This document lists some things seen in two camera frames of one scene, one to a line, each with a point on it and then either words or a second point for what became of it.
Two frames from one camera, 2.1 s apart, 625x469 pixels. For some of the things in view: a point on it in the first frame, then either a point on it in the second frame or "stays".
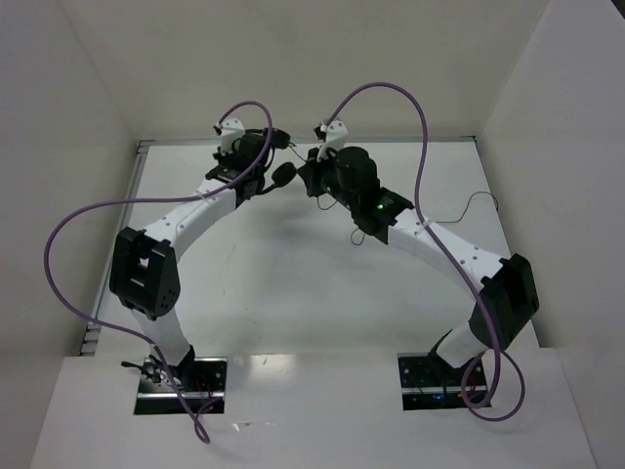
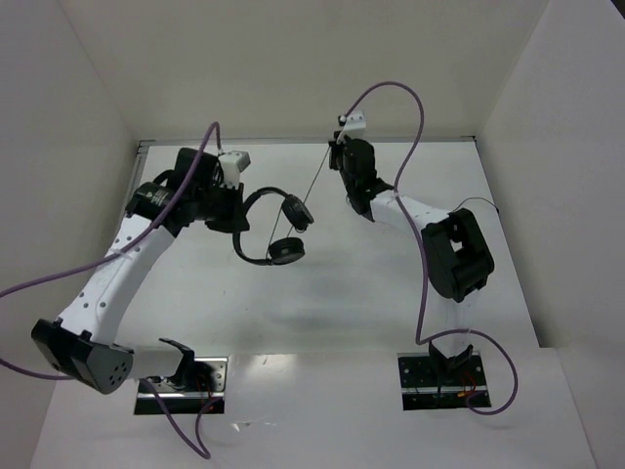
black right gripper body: x=321 y=178 to x=336 y=160
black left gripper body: x=272 y=138 to x=230 y=207
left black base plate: x=202 y=380 stays
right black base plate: x=428 y=382 stays
